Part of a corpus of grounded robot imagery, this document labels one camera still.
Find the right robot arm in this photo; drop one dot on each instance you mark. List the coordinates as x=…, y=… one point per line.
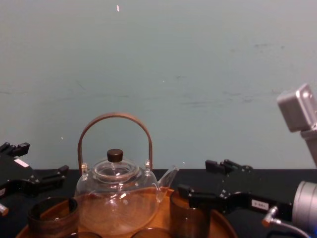
x=305, y=208

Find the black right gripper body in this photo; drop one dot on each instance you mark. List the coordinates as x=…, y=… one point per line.
x=247, y=198

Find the brown glass cup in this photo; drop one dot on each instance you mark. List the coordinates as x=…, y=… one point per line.
x=151, y=233
x=189, y=223
x=52, y=223

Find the round wooden tray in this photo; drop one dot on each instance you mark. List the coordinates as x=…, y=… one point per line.
x=165, y=215

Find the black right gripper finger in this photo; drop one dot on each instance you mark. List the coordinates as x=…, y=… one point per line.
x=198, y=196
x=215, y=166

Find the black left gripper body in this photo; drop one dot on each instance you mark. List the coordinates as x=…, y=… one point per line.
x=17, y=173

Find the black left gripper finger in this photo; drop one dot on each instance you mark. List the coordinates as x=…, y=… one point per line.
x=17, y=150
x=50, y=177

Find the glass lid with dark knob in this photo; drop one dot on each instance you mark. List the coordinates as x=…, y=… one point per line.
x=115, y=155

